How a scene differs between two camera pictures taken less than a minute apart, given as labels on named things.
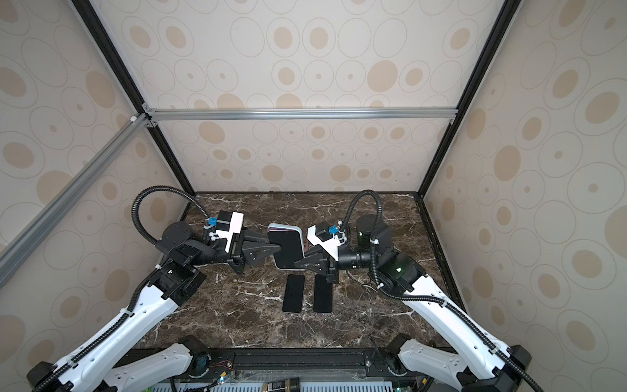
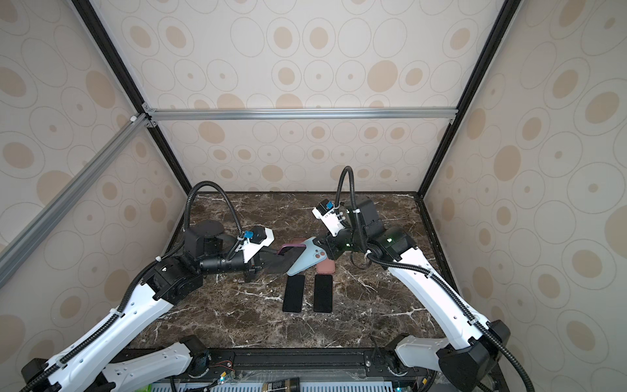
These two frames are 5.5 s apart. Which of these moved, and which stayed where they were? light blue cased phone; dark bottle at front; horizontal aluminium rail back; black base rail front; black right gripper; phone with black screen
Moved: black right gripper; light blue cased phone
Stayed: horizontal aluminium rail back; black base rail front; phone with black screen; dark bottle at front
